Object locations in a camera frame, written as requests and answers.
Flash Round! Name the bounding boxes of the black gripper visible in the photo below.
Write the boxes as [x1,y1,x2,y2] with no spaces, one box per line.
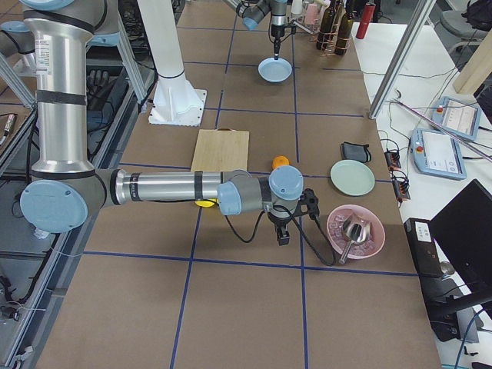
[268,211,292,246]
[271,24,286,60]

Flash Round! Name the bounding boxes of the light blue plate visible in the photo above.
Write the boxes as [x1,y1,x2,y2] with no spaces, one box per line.
[258,58,292,83]

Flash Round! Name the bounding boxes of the orange mandarin fruit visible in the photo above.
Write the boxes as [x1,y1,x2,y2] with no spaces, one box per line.
[271,155,290,170]

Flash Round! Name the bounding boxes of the light green plate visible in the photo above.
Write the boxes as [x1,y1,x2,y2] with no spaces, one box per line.
[330,160,375,197]

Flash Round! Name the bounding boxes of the pink cup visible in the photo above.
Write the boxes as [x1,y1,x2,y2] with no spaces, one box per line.
[304,3,318,25]

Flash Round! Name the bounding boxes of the pink bowl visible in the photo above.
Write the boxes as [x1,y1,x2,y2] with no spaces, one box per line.
[327,204,385,264]

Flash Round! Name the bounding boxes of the dark green wine bottle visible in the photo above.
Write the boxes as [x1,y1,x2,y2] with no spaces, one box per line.
[334,0,355,56]

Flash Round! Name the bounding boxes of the metal scoop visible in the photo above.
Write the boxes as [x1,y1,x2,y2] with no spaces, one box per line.
[339,214,371,264]

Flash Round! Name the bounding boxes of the yellow lemon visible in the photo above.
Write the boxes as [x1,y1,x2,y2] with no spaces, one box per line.
[195,199,218,208]

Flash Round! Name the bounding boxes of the red thermos bottle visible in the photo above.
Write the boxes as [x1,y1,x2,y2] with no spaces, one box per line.
[356,2,376,39]

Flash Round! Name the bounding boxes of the bamboo cutting board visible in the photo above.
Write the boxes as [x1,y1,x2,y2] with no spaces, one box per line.
[191,129,250,172]

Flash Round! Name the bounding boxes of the folded dark grey cloth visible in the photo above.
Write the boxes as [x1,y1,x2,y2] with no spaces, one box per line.
[341,141,372,163]

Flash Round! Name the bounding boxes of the black desktop box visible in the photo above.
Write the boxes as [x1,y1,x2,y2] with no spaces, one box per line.
[404,218,446,280]

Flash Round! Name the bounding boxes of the blue teach pendant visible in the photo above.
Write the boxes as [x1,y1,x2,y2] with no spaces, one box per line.
[432,96,482,141]
[411,128,467,181]

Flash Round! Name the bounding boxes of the black computer monitor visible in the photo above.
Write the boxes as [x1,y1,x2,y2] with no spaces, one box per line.
[430,179,491,291]

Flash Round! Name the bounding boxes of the metal reacher stick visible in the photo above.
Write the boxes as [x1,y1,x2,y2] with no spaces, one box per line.
[389,99,491,162]

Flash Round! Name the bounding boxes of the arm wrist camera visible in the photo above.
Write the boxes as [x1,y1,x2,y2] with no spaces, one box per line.
[294,188,320,221]

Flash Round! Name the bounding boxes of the copper wire bottle rack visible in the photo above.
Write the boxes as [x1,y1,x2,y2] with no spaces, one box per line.
[322,1,346,55]

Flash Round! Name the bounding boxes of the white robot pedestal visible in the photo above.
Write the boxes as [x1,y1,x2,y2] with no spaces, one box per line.
[138,1,207,126]

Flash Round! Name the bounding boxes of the aluminium frame post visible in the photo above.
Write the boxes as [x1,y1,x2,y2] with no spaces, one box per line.
[368,0,437,120]

